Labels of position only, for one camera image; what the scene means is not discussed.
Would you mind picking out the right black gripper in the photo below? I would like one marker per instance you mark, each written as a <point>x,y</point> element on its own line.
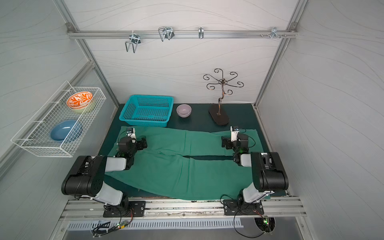
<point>226,142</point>

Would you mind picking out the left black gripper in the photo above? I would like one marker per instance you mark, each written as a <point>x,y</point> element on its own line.
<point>141,143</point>

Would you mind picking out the green long pants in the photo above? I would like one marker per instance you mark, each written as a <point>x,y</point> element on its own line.
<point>183,164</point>

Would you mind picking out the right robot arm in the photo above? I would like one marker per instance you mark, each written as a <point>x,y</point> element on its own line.
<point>268,173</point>

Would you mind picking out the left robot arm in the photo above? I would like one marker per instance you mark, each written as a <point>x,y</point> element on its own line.
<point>86,177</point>

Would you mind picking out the dark metal jewelry stand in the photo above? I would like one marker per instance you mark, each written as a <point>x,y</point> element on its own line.
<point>216,111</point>

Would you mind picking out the dark green table mat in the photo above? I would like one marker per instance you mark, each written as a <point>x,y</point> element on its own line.
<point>200,120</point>

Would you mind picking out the teal plastic basket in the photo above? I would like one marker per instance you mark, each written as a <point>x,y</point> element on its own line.
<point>147,110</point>

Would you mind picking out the small pink bowl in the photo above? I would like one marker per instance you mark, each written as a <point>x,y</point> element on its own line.
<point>184,110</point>

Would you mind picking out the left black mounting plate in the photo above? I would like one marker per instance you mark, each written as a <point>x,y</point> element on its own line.
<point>125,209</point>

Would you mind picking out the black mounting plate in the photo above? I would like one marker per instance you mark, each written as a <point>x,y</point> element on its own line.
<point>125,209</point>
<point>243,207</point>

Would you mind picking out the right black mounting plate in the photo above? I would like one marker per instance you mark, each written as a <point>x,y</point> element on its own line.
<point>243,207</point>

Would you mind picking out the blue bowl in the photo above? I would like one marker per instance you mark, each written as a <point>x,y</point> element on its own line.
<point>67,131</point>

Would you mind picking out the orange patterned bowl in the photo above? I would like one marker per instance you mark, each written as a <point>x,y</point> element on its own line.
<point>79,100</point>

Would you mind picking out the white vent grille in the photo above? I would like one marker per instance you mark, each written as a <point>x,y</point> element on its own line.
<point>166,224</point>

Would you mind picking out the metal double hook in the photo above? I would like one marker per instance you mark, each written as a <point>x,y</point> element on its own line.
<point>133,42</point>

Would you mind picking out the small metal hook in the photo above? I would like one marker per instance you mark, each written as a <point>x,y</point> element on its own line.
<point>201,32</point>

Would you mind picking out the metal loop hook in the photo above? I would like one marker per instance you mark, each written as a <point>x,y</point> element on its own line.
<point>166,33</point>

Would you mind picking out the metal hook right end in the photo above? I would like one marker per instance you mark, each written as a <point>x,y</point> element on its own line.
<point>274,34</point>

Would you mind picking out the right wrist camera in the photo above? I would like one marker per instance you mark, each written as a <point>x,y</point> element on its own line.
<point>234,132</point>

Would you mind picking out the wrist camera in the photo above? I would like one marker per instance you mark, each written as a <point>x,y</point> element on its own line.
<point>131,133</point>
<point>234,132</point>

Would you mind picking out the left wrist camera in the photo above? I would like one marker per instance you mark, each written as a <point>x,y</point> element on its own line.
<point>131,133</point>

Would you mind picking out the white wire wall basket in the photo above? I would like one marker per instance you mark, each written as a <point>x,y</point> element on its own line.
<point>34,136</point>

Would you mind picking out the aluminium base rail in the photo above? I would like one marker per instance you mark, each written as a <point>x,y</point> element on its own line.
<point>165,208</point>

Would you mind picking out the aluminium top rail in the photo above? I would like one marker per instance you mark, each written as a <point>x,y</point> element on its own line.
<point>208,34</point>

